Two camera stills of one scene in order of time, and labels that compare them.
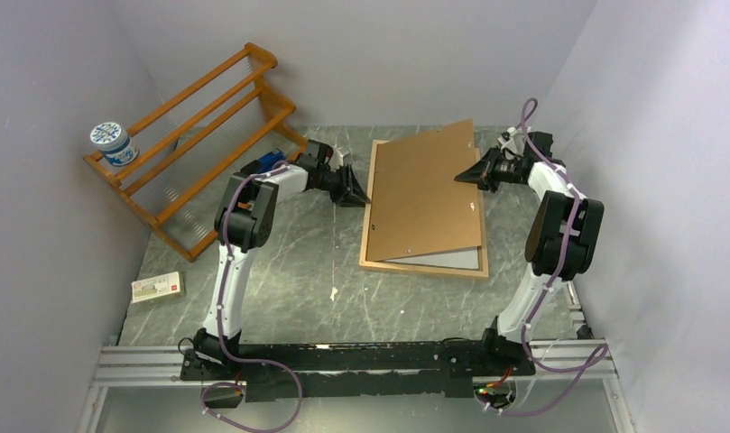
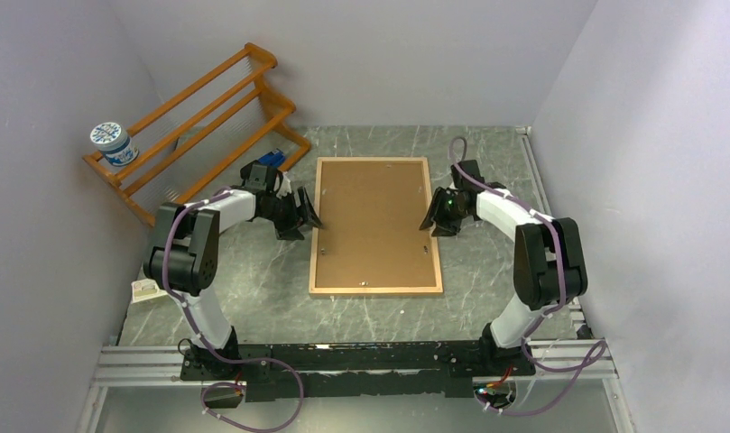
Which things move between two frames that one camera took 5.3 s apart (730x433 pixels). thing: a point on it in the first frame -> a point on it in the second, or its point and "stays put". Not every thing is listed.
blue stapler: [265, 164] stays put
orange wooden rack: [188, 155] stays put
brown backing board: [417, 205] -> [372, 214]
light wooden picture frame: [482, 272] -> [372, 210]
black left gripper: [349, 182] -> [291, 221]
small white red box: [155, 287] stays put
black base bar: [286, 371] stays put
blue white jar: [115, 143] stays put
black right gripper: [481, 173] -> [434, 211]
